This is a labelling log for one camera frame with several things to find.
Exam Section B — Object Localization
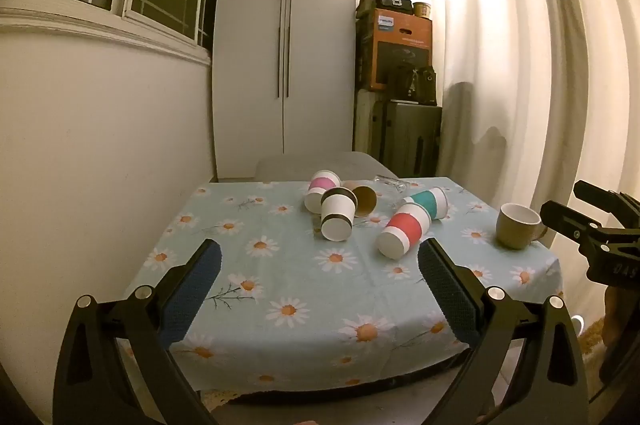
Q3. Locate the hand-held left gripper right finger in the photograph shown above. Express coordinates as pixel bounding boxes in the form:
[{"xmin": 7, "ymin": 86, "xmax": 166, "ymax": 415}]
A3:
[{"xmin": 417, "ymin": 237, "xmax": 591, "ymax": 425}]

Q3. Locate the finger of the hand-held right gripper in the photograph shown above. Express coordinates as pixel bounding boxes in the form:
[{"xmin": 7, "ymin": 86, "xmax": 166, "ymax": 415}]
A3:
[
  {"xmin": 573, "ymin": 180, "xmax": 640, "ymax": 228},
  {"xmin": 540, "ymin": 200, "xmax": 603, "ymax": 258}
]

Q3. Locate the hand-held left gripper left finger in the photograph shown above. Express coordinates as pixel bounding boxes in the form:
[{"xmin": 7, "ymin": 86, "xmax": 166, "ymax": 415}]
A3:
[{"xmin": 52, "ymin": 239, "xmax": 222, "ymax": 425}]

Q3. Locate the red band paper cup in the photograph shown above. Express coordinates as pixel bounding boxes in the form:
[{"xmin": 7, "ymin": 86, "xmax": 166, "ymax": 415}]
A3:
[{"xmin": 376, "ymin": 203, "xmax": 432, "ymax": 260}]

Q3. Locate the teal band paper cup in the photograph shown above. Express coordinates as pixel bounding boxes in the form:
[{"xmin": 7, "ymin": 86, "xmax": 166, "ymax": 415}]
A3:
[{"xmin": 401, "ymin": 186, "xmax": 450, "ymax": 221}]

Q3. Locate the brown paper cup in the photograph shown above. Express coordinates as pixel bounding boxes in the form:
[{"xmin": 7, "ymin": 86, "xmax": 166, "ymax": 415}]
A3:
[{"xmin": 350, "ymin": 185, "xmax": 379, "ymax": 218}]

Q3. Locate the black band paper cup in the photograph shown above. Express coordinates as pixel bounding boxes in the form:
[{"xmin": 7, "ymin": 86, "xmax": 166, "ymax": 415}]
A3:
[{"xmin": 320, "ymin": 187, "xmax": 358, "ymax": 242}]

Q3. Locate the pink band paper cup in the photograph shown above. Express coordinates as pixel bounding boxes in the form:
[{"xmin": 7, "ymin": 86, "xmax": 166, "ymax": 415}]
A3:
[{"xmin": 304, "ymin": 170, "xmax": 342, "ymax": 214}]

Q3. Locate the beige ceramic mug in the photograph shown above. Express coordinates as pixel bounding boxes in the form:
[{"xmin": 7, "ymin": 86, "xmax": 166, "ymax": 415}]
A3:
[{"xmin": 495, "ymin": 202, "xmax": 549, "ymax": 251}]

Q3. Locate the tan woven rug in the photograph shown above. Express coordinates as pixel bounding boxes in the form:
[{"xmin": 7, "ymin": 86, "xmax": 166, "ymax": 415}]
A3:
[{"xmin": 575, "ymin": 315, "xmax": 609, "ymax": 357}]

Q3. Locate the light blue daisy tablecloth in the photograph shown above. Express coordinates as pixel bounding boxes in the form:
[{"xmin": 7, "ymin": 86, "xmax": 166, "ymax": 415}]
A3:
[{"xmin": 122, "ymin": 176, "xmax": 564, "ymax": 393}]

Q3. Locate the clear drinking glass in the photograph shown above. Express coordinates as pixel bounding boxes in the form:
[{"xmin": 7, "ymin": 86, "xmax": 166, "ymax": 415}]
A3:
[{"xmin": 374, "ymin": 174, "xmax": 409, "ymax": 194}]

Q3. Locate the grey suitcase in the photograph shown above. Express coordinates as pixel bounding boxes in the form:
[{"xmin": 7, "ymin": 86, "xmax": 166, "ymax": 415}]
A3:
[{"xmin": 382, "ymin": 100, "xmax": 444, "ymax": 179}]

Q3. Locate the white curtain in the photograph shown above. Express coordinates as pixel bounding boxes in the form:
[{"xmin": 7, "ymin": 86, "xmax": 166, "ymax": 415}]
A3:
[{"xmin": 385, "ymin": 0, "xmax": 640, "ymax": 321}]

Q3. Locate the grey ribbed case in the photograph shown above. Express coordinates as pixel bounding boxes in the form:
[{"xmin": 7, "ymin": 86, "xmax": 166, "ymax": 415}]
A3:
[{"xmin": 354, "ymin": 88, "xmax": 389, "ymax": 157}]

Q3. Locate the black bag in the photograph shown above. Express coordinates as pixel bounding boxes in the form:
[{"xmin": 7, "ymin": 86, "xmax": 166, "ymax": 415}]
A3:
[{"xmin": 387, "ymin": 66, "xmax": 437, "ymax": 106}]

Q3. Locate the orange cardboard box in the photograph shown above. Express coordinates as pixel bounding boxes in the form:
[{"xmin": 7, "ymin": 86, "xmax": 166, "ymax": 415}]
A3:
[{"xmin": 356, "ymin": 8, "xmax": 434, "ymax": 92}]

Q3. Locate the white wardrobe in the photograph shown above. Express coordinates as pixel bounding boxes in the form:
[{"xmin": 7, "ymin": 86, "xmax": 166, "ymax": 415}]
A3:
[{"xmin": 212, "ymin": 0, "xmax": 357, "ymax": 182}]

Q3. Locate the dark camera bag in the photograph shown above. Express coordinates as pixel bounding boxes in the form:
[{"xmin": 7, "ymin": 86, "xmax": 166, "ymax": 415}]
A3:
[{"xmin": 372, "ymin": 0, "xmax": 414, "ymax": 14}]

